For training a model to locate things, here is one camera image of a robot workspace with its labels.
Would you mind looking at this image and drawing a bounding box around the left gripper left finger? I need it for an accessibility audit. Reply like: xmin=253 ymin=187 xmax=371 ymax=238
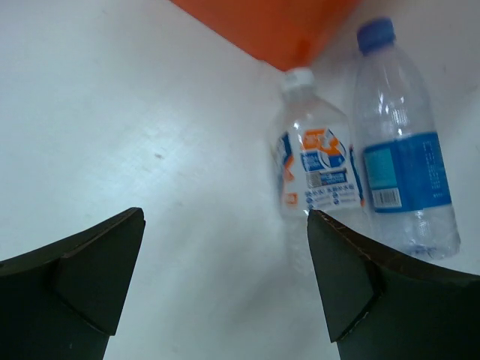
xmin=1 ymin=208 xmax=146 ymax=359

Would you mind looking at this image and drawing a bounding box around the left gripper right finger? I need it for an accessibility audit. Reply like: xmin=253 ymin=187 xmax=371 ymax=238
xmin=307 ymin=211 xmax=479 ymax=359

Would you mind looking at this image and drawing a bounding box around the white blue label bottle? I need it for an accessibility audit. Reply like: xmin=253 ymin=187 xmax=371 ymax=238
xmin=268 ymin=67 xmax=365 ymax=275

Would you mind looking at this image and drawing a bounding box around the orange plastic bin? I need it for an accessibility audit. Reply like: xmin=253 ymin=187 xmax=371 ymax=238
xmin=173 ymin=0 xmax=361 ymax=71

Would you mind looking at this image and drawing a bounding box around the blue label purple cap bottle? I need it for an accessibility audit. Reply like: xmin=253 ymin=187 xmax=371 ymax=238
xmin=353 ymin=17 xmax=461 ymax=261

